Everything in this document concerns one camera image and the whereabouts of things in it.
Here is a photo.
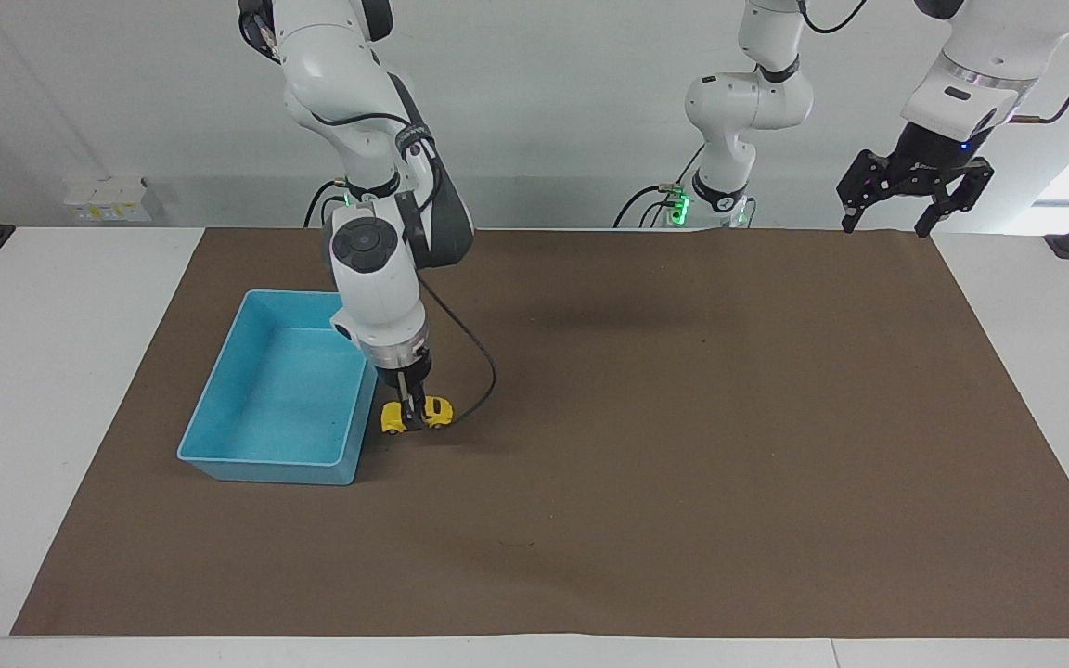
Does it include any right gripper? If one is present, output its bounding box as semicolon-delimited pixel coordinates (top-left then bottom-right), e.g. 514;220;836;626
377;351;433;396

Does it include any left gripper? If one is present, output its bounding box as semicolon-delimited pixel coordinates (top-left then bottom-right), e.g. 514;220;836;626
835;121;996;238

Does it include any yellow toy beetle car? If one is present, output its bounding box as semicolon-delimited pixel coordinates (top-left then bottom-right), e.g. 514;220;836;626
380;396;456;436

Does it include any light blue plastic bin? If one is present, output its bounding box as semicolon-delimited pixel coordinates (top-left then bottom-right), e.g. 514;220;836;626
176;289;379;486

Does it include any white wall socket box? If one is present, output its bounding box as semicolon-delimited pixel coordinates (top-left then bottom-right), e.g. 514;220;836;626
63;175;165;225

